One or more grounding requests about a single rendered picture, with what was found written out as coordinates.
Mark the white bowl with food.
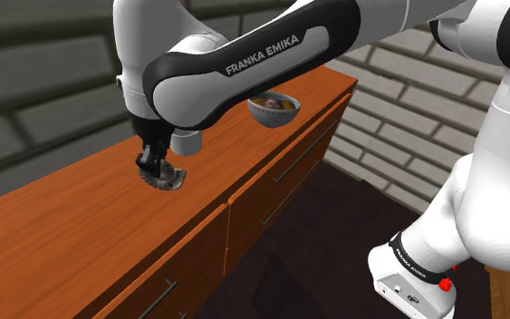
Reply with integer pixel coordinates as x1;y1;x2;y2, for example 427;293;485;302
246;91;302;130

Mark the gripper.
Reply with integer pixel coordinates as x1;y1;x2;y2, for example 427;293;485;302
130;114;176;180

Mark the white cup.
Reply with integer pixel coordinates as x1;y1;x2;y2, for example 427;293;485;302
169;128;204;157

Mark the orange wooden chest of drawers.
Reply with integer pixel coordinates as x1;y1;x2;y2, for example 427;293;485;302
0;64;359;319

